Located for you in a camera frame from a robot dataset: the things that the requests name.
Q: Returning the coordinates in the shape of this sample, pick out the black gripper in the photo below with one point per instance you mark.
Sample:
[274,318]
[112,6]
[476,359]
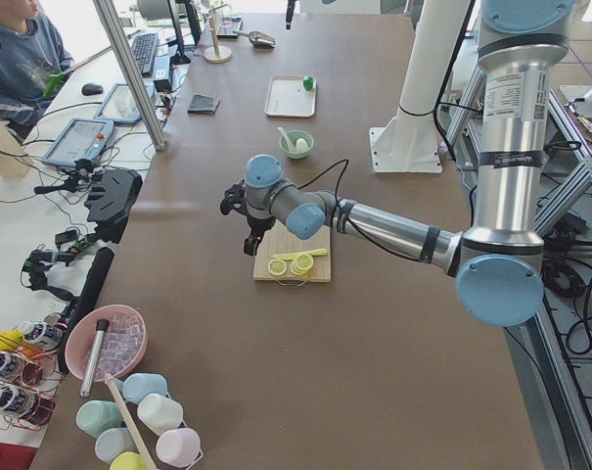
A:
[259,224]

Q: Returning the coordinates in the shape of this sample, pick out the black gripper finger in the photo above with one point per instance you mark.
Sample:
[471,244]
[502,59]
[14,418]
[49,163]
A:
[290,12]

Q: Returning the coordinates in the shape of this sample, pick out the white ceramic spoon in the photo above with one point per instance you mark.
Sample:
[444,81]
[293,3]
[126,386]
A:
[289,144]

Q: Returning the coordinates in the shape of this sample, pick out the white steamed bun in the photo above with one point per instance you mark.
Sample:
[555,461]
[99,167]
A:
[301,145]

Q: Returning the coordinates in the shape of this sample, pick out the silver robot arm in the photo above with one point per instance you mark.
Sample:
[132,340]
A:
[496,262]

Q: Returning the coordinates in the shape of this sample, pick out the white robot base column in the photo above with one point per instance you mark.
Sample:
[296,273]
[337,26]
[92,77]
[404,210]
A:
[408,143]

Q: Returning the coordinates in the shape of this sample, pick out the light green ceramic bowl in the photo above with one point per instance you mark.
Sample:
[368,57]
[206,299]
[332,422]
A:
[294,135]

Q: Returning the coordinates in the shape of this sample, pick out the pink bowl with ice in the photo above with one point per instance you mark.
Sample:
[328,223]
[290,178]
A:
[124,345]

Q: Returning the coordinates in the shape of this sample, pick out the metal tube in bowl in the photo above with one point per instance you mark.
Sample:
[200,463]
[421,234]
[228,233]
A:
[102,327]

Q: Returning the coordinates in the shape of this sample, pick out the wooden cutting board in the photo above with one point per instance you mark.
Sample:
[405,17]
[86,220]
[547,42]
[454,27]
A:
[279,240]

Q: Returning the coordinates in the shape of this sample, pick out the lemon slice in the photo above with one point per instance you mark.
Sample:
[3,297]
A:
[277,267]

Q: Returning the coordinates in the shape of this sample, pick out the metal scoop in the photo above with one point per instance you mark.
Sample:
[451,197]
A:
[257,39]

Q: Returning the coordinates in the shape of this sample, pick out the stacked lemon slices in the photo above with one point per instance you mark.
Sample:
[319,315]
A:
[301,265]

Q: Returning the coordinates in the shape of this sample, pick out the yellow plastic knife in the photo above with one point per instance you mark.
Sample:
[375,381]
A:
[293,255]

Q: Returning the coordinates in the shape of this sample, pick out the green lime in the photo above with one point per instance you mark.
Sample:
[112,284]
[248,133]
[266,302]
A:
[308,82]

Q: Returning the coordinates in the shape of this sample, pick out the wooden stand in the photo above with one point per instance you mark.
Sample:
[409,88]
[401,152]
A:
[215,53]

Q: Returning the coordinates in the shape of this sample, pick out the cream rabbit serving tray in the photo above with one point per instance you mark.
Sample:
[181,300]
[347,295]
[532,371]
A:
[286,98]

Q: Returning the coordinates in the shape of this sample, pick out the folded grey cloth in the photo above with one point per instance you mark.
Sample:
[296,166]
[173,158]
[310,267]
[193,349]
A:
[201,104]

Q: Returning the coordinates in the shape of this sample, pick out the black device on desk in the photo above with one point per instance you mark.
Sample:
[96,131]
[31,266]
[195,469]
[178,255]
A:
[113,193]

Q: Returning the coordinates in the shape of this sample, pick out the black keyboard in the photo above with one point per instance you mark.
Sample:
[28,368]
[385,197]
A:
[143,48]

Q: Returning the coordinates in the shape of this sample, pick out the light blue cup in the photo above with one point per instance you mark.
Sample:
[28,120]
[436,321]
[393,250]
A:
[138,385]

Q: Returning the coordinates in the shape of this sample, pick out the teach pendant tablet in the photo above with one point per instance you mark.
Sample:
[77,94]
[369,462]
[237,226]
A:
[119,106]
[81,139]

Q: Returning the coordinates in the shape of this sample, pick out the white cup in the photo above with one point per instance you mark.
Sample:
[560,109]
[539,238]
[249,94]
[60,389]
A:
[160,413]

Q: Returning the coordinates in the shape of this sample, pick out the pink cup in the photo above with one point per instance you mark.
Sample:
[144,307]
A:
[179,447]

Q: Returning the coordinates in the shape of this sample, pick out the black computer mouse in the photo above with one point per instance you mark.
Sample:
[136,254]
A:
[91,89]

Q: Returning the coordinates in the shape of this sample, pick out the mint green cup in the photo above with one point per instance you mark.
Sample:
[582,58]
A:
[97,416]

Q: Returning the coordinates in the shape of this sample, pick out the pale blue cup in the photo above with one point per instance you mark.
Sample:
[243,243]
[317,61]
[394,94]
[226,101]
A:
[112,443]

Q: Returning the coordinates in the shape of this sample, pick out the yellow cup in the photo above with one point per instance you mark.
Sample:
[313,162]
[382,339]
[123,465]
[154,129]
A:
[128,460]

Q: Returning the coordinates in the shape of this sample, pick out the seated person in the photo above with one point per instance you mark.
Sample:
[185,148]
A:
[31,50]

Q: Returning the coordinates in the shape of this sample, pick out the aluminium frame post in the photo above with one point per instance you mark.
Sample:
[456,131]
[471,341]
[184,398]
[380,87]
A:
[122,51]

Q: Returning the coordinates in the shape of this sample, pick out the copper wire bottle rack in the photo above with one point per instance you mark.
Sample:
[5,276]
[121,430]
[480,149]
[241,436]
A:
[29,375]

